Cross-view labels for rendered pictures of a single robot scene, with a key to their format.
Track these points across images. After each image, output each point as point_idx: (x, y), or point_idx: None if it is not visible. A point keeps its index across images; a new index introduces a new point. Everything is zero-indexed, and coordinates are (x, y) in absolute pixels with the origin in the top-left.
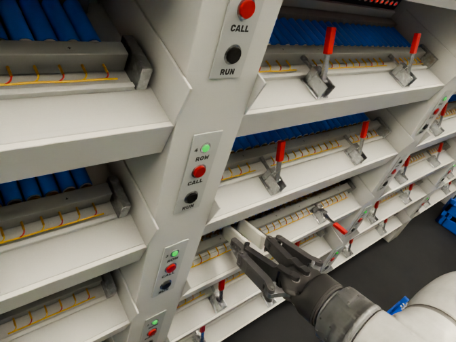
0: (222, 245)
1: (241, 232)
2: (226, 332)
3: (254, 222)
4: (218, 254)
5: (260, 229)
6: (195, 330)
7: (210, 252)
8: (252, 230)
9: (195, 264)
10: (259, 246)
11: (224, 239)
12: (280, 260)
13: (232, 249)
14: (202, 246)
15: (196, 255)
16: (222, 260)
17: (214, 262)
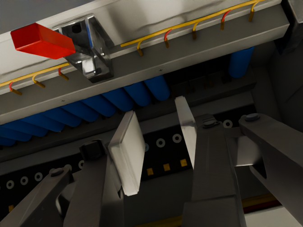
0: (142, 48)
1: (134, 118)
2: None
3: (47, 107)
4: (168, 32)
5: (18, 93)
6: None
7: (182, 31)
8: (140, 165)
9: (234, 0)
10: (125, 147)
11: (149, 71)
12: (109, 220)
13: (110, 42)
14: (217, 52)
15: (227, 24)
16: (149, 15)
17: (175, 9)
